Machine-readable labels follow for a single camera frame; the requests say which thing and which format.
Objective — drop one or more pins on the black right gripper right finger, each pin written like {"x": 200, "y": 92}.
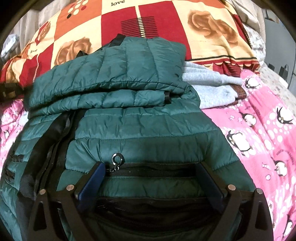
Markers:
{"x": 241, "y": 215}

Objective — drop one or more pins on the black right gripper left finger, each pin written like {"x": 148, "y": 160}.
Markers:
{"x": 45, "y": 222}

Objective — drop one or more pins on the dark green puffer jacket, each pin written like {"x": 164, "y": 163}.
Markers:
{"x": 151, "y": 142}

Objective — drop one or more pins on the pink penguin blanket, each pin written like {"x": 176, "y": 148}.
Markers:
{"x": 261, "y": 131}

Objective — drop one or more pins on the grey folded sweatshirt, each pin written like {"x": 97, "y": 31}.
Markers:
{"x": 214, "y": 89}

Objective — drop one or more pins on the black power adapter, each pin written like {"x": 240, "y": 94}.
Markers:
{"x": 283, "y": 73}

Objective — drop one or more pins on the floral white bed sheet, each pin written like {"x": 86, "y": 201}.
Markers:
{"x": 266, "y": 64}

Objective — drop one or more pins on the red orange rose quilt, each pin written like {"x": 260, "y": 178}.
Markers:
{"x": 99, "y": 46}

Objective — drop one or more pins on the beige curtain fabric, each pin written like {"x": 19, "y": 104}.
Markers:
{"x": 25, "y": 28}

